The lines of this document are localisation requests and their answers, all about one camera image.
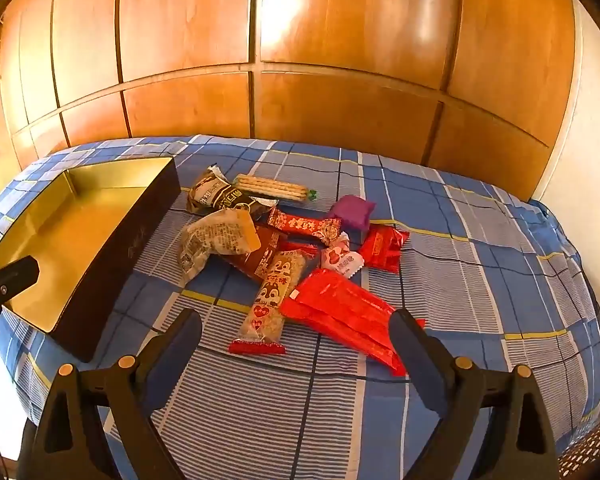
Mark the pink white candy packet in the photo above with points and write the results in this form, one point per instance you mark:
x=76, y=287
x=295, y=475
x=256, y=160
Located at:
x=340, y=257

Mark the red ornate snack bar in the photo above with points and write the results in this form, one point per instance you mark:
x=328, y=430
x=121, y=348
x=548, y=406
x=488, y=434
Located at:
x=305, y=225

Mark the brown snack packet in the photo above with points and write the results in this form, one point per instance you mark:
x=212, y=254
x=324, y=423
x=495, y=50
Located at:
x=262, y=260

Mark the large red packet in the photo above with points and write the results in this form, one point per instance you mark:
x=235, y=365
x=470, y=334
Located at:
x=345, y=317

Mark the cane mesh chair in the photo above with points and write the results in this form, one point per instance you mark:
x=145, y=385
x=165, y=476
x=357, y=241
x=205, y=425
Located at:
x=587, y=447

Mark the purple snack packet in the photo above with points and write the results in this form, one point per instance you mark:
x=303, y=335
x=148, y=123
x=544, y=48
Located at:
x=352, y=211

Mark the blue plaid bed sheet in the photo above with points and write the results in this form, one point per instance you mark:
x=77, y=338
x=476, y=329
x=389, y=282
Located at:
x=480, y=285

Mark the white printed cake packet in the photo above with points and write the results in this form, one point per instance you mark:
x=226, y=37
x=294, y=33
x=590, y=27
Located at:
x=215, y=242

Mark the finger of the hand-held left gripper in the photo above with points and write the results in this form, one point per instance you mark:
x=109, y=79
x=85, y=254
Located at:
x=15, y=274

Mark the dark tin box gold inside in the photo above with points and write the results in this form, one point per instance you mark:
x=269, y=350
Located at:
x=120, y=260

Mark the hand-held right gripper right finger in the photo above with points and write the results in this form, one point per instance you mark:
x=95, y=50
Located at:
x=410, y=342

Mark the small red snack packet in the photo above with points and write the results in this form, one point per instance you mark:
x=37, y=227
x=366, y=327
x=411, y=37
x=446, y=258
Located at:
x=382, y=247

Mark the dark bread packet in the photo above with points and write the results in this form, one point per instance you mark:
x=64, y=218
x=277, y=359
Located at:
x=215, y=195

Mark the wooden wardrobe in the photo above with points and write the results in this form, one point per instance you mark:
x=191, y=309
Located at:
x=330, y=35

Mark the squirrel print sesame bar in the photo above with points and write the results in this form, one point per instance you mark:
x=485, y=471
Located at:
x=267, y=305

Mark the clear biscuit stick packet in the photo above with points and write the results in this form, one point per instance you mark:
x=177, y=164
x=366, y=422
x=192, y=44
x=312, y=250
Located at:
x=270, y=187

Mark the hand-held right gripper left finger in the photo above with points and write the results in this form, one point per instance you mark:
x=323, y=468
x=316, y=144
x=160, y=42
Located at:
x=180, y=332

